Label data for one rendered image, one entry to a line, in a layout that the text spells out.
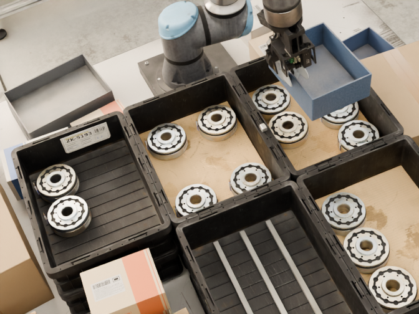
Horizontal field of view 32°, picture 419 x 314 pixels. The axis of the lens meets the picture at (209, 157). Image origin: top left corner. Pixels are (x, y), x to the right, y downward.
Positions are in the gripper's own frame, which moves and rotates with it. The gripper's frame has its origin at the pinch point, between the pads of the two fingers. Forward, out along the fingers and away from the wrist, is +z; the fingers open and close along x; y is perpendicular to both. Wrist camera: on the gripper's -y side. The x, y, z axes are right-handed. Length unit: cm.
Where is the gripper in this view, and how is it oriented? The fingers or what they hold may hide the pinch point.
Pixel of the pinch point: (289, 76)
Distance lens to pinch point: 162.5
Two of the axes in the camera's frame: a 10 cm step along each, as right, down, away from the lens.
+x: 9.0, -4.3, 1.0
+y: 4.0, 6.9, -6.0
